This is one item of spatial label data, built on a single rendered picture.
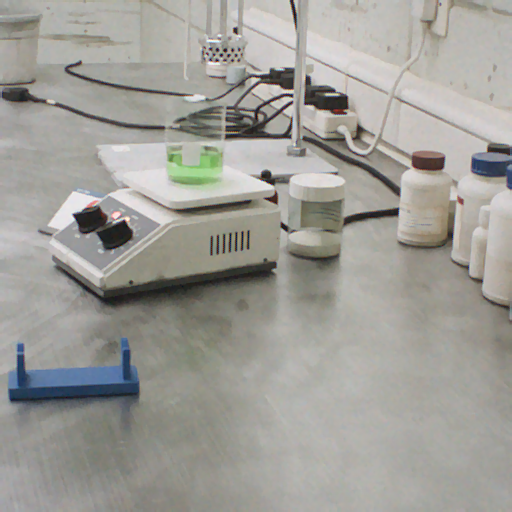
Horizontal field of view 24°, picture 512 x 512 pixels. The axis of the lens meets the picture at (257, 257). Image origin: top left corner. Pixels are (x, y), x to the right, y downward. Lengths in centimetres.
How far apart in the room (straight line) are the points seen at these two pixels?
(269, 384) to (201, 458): 14
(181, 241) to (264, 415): 29
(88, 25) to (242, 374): 273
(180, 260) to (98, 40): 253
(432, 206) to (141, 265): 35
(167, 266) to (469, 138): 51
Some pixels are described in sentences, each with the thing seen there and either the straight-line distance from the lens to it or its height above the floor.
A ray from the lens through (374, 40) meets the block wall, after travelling 189.
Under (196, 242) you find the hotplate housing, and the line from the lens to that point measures 114.
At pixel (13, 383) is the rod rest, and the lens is 93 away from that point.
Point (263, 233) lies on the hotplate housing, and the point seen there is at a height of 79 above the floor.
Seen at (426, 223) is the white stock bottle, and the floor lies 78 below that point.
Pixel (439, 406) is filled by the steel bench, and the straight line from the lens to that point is 94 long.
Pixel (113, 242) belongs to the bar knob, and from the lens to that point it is 114.
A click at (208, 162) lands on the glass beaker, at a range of 117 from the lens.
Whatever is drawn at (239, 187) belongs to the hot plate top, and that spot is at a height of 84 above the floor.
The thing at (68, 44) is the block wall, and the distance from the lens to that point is 363.
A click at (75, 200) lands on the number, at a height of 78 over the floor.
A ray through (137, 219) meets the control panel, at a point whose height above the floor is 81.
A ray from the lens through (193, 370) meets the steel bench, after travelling 97.
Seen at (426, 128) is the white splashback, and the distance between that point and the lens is 161.
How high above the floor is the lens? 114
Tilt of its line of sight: 18 degrees down
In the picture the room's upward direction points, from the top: 2 degrees clockwise
